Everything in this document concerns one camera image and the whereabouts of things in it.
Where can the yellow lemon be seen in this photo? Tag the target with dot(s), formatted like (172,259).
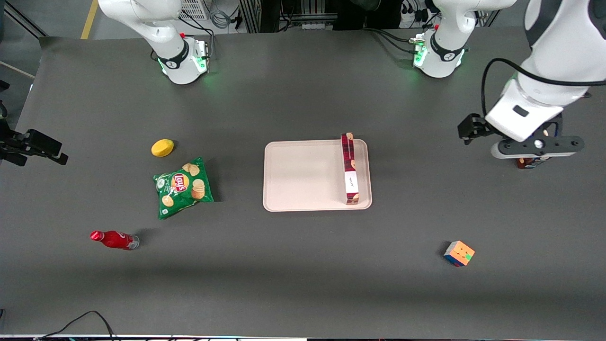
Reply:
(162,148)

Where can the white perforated box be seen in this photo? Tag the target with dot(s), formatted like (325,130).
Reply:
(194,8)

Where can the dark diagonal frame bar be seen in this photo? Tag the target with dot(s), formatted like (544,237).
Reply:
(26,19)

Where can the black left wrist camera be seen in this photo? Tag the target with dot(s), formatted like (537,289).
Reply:
(473,128)

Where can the red soda bottle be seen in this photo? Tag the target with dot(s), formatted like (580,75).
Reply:
(116,239)

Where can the red cookie box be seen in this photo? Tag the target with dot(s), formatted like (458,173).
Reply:
(350,175)

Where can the beige plastic tray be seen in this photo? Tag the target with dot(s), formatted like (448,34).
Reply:
(303,175)

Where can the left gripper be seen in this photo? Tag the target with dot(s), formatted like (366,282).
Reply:
(475,126)

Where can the colourful puzzle cube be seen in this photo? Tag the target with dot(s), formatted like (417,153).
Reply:
(459,253)

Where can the blue cookie box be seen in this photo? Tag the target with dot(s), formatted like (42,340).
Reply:
(530,163)

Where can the white power strip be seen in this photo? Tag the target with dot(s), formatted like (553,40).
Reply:
(413,15)

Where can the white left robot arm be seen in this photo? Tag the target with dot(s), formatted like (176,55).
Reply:
(563,47)

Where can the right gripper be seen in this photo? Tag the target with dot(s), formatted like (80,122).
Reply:
(29,142)

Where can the green chips bag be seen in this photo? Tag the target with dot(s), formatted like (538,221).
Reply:
(182,189)

